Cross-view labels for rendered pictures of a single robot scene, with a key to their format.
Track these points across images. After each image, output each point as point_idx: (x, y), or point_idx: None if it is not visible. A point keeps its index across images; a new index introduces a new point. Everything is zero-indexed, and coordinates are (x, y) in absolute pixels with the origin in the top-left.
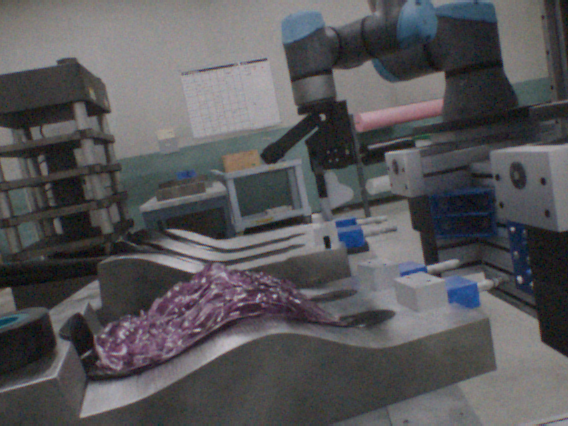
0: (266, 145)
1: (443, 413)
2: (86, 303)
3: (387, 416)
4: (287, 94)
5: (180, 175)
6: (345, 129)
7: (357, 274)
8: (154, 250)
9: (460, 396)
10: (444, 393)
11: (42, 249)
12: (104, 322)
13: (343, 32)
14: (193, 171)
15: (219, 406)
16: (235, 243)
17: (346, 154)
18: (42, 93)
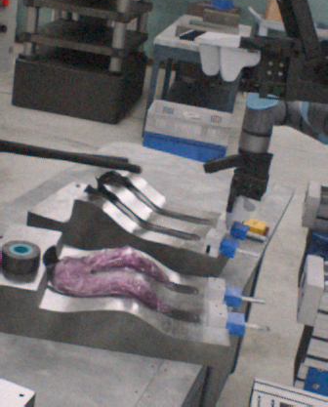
0: (210, 159)
1: (182, 375)
2: (60, 234)
3: (160, 364)
4: None
5: (215, 1)
6: (263, 175)
7: (233, 264)
8: (110, 201)
9: (196, 372)
10: (191, 367)
11: (54, 39)
12: (67, 230)
13: (293, 108)
14: (230, 1)
15: (93, 327)
16: (170, 202)
17: (257, 190)
18: None
